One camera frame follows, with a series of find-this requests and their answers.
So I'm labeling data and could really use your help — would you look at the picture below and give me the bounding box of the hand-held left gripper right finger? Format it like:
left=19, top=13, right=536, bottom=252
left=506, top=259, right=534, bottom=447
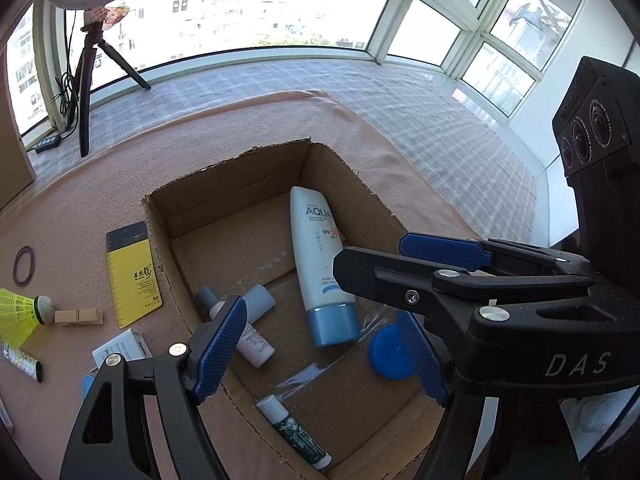
left=397, top=310, right=506, bottom=480

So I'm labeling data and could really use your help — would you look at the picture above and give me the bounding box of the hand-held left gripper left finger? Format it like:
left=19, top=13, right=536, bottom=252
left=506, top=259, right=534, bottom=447
left=60, top=295, right=248, bottom=480

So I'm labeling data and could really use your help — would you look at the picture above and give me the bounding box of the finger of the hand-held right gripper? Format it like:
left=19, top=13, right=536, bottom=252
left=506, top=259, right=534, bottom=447
left=400, top=232, right=593, bottom=281
left=332, top=246, right=596, bottom=320

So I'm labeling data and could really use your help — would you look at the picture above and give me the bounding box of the small white bottle grey cap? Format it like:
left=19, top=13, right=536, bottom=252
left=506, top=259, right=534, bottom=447
left=194, top=286, right=276, bottom=368

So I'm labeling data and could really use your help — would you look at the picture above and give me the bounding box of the blue round lid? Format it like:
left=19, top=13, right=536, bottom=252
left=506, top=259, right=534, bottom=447
left=367, top=324, right=416, bottom=381

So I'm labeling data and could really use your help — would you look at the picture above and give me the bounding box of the small white plastic cap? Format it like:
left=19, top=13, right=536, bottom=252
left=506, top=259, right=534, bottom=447
left=243, top=284, right=277, bottom=322

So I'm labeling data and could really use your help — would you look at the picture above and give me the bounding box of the white sunscreen tube blue cap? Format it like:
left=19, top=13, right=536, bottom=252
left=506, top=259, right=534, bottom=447
left=290, top=186, right=360, bottom=348

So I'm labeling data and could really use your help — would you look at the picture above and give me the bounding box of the small white carton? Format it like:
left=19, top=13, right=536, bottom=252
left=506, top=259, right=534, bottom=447
left=91, top=328, right=153, bottom=368

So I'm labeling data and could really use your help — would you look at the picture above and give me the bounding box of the green white lip balm stick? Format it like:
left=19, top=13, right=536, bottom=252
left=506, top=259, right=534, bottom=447
left=256, top=395, right=332, bottom=471

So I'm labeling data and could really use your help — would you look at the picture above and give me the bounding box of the cardboard box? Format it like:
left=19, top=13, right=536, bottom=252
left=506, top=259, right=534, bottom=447
left=142, top=137, right=481, bottom=480

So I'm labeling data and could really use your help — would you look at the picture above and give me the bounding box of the wooden clothespin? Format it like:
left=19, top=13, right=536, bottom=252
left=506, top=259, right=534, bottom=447
left=54, top=307, right=104, bottom=327

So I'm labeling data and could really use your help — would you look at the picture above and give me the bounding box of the person's right hand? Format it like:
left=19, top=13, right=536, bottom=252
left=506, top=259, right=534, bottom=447
left=560, top=386, right=640, bottom=433

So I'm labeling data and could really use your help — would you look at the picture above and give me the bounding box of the yellow notepad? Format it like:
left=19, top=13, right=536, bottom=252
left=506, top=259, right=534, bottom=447
left=106, top=221, right=163, bottom=330

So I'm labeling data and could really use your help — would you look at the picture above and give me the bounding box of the white checked cloth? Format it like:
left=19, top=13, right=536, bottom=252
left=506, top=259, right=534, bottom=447
left=27, top=57, right=541, bottom=241

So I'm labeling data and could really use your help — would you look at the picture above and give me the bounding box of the pink fleece blanket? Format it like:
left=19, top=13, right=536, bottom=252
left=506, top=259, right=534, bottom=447
left=0, top=90, right=481, bottom=480

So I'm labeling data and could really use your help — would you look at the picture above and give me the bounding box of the yellow plastic shuttlecock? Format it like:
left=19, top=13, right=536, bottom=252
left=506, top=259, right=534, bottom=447
left=0, top=287, right=56, bottom=348

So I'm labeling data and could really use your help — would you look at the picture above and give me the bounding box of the black mini tripod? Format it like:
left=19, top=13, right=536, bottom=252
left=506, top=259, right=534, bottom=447
left=77, top=22, right=152, bottom=157

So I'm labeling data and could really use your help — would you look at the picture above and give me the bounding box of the large light wooden board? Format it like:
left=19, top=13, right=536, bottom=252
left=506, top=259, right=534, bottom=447
left=0, top=50, right=36, bottom=211

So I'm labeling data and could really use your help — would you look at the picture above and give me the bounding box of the crumpled pink wrapper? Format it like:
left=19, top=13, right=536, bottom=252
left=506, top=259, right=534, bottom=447
left=85, top=5, right=131, bottom=26

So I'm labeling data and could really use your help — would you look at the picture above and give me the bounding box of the brown hair tie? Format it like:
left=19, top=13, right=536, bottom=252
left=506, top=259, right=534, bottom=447
left=12, top=246, right=37, bottom=287

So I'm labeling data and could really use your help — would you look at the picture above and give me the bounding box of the white window frame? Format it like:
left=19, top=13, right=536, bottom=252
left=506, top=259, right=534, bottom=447
left=0, top=0, right=640, bottom=126

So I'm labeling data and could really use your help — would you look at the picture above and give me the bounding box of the black ring light cable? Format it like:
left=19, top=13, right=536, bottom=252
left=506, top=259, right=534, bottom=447
left=52, top=10, right=81, bottom=136

